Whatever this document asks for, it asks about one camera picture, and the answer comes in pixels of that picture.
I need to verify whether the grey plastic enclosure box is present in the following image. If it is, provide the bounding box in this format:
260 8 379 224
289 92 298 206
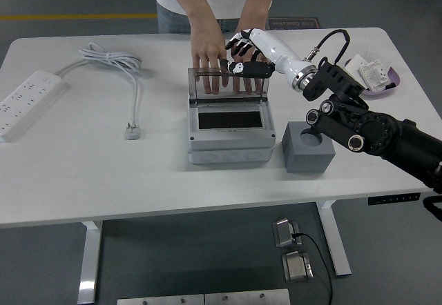
186 94 279 165

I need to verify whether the white power strip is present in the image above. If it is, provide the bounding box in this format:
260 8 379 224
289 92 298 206
0 70 66 143

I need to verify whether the person's left hand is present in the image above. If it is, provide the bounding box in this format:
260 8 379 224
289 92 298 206
229 25 269 96

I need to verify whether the grey block holder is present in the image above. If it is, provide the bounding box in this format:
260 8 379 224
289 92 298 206
281 121 338 174

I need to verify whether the black table control panel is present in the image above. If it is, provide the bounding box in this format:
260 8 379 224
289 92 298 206
367 192 421 206

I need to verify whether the white socket module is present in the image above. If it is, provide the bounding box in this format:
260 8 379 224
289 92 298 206
357 59 393 92

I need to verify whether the clear plastic bag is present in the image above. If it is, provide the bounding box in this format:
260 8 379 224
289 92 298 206
364 44 394 68

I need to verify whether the white table leg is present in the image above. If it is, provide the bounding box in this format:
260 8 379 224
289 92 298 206
76 220 104 305
316 201 352 277

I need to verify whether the dark floor sign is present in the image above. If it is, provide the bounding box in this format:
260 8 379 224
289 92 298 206
267 17 322 30

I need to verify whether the person's right hand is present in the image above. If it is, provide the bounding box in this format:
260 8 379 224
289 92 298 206
191 28 229 96

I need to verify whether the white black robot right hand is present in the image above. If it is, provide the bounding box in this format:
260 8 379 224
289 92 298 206
220 28 314 88

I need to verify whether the purple tray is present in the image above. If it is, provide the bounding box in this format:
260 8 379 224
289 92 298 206
343 55 403 97

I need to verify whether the black floor cable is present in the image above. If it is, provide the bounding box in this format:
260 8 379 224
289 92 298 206
291 232 334 305

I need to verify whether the grey metal plate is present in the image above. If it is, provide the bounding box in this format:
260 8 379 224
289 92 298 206
116 293 205 305
204 288 291 305

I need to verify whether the smoky transparent hinged lid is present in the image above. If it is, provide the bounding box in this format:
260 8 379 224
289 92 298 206
187 66 271 104

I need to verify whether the white power cord with plug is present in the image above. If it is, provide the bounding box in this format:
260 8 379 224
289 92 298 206
55 42 144 141

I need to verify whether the yellow floor tape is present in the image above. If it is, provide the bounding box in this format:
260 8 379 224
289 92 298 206
0 13 158 21

